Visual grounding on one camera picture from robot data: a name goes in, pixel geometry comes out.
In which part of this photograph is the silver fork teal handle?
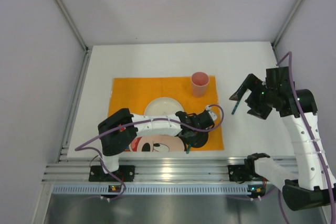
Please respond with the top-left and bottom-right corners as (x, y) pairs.
(185, 144), (191, 154)

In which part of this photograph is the pink plastic cup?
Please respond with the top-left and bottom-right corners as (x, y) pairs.
(191, 72), (209, 98)

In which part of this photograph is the cream round plate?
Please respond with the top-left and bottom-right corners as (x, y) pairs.
(144, 97), (184, 116)

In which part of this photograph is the orange Mickey Mouse placemat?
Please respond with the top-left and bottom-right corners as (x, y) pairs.
(108, 76), (224, 152)

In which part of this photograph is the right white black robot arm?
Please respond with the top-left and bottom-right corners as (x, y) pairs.
(230, 67), (335, 211)

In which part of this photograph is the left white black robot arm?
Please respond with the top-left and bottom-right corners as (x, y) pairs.
(98, 108), (217, 173)

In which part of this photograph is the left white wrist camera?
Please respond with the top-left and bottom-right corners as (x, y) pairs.
(205, 105), (217, 122)

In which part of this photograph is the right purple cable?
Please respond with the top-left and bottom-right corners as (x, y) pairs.
(277, 51), (336, 224)

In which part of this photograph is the purple cable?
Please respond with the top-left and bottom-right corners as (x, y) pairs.
(75, 104), (225, 201)
(277, 51), (336, 224)

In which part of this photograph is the aluminium mounting rail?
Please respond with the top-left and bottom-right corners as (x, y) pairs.
(42, 157), (244, 184)

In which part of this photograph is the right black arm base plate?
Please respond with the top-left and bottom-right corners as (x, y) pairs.
(227, 165), (268, 184)

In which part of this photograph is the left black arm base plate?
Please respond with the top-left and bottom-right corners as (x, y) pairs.
(88, 165), (135, 182)

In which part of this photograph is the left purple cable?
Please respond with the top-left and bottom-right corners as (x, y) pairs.
(75, 104), (225, 201)

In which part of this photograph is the slotted grey cable duct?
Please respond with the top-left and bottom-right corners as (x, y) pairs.
(52, 184), (266, 196)

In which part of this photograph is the left aluminium frame post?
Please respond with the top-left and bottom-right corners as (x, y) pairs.
(53, 0), (89, 163)

